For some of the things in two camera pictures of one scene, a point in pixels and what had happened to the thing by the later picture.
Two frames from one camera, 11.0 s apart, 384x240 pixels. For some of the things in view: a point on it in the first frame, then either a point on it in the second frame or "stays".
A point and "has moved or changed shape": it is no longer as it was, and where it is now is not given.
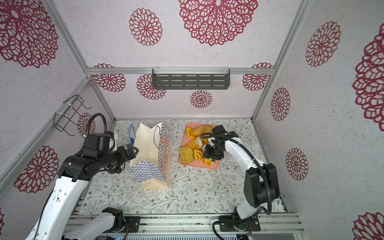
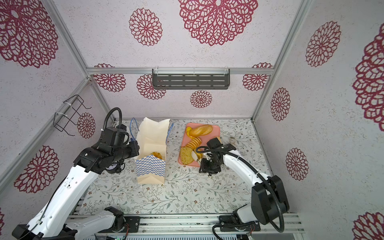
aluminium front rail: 271,225 stays
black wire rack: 61,120 stays
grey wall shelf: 191,78 stays
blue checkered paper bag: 152,161 has moved or changed shape
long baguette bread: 197,130 stays
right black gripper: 208,153 -> 204,168
